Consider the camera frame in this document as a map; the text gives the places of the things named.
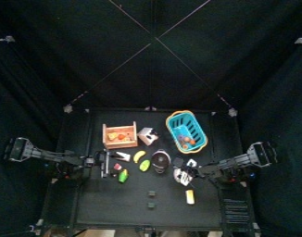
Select yellow and white toy block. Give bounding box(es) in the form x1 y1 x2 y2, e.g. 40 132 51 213
185 189 197 206

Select blue basket with orange rim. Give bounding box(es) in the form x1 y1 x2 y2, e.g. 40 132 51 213
165 109 210 155

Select wooden crate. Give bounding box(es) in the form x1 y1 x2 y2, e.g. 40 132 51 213
102 120 141 150

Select yellow-green toy lime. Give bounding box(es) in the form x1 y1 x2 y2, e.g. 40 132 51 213
139 158 153 173

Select white printed label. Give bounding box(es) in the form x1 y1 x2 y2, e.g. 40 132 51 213
222 198 250 225

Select white toy cube box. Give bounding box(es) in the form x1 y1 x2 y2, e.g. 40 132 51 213
137 127 159 146

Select black toy pot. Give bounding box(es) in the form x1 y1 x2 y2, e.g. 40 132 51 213
150 148 173 175

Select yellow toy banana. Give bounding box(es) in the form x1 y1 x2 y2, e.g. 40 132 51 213
133 149 147 164

